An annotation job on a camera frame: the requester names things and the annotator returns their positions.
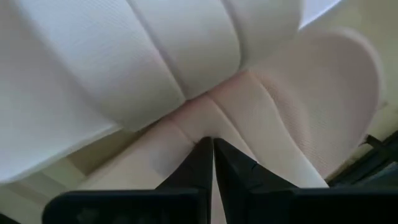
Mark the black frame wooden shelf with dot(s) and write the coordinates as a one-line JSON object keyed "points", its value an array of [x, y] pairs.
{"points": [[385, 155]]}

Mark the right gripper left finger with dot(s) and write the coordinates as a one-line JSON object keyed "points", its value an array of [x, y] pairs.
{"points": [[186, 193]]}

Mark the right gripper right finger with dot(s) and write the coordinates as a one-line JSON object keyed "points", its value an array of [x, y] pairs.
{"points": [[248, 193]]}

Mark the pink rubber slide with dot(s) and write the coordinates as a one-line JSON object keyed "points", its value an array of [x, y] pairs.
{"points": [[280, 109]]}

